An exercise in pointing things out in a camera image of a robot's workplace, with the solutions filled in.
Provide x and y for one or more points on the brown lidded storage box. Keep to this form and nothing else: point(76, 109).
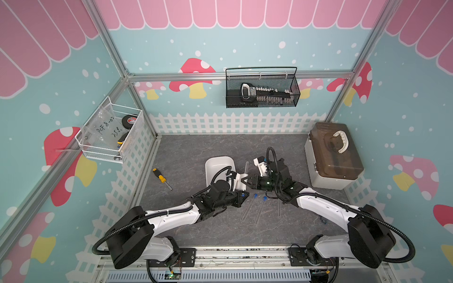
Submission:
point(332, 157)

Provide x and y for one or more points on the black tape roll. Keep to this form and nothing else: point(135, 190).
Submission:
point(128, 121)

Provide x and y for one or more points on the black wire mesh basket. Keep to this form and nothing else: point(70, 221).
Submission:
point(281, 78)

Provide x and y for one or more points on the yellow black screwdriver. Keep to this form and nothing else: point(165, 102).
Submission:
point(162, 179)

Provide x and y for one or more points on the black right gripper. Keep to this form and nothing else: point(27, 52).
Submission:
point(262, 182)

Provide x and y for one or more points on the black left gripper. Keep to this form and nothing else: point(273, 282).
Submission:
point(239, 198)

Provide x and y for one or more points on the white rectangular plastic tray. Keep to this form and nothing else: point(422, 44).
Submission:
point(213, 165)

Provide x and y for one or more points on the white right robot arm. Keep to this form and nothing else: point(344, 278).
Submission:
point(368, 238)

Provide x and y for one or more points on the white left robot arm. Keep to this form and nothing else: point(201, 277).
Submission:
point(137, 234)

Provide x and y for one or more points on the white wiping cloth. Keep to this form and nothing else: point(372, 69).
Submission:
point(240, 182)

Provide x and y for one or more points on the white wire wall basket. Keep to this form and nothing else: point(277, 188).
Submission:
point(130, 144)

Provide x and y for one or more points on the black socket tool set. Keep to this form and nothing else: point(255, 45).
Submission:
point(262, 95)

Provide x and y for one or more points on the clear labelled plastic bag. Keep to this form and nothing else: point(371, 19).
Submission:
point(103, 130)

